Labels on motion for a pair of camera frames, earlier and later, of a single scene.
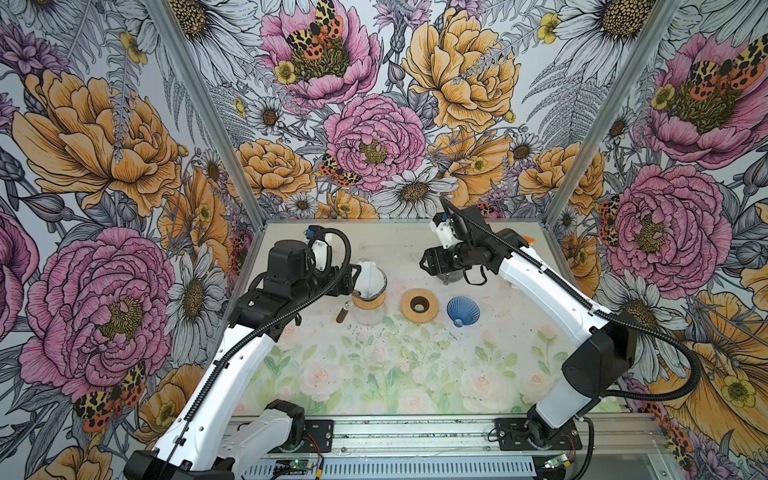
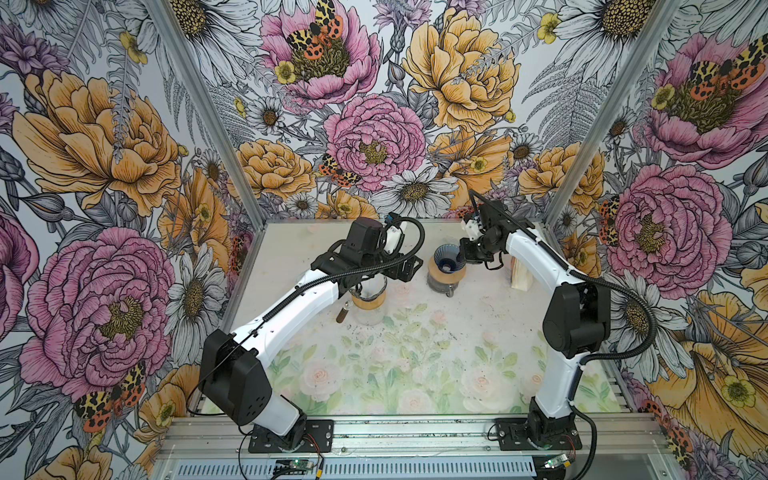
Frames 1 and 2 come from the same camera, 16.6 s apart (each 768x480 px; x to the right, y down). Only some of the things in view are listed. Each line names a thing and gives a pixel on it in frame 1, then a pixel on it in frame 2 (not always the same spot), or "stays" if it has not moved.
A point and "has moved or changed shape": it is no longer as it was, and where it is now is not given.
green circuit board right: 556,461 stays
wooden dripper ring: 419,306 -> 444,277
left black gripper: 348,282 -> 407,272
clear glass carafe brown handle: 366,317 stays
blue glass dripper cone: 462,311 has moved or changed shape
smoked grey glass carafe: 451,276 -> 440,287
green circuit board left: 293,465 stays
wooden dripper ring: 370,304 stays
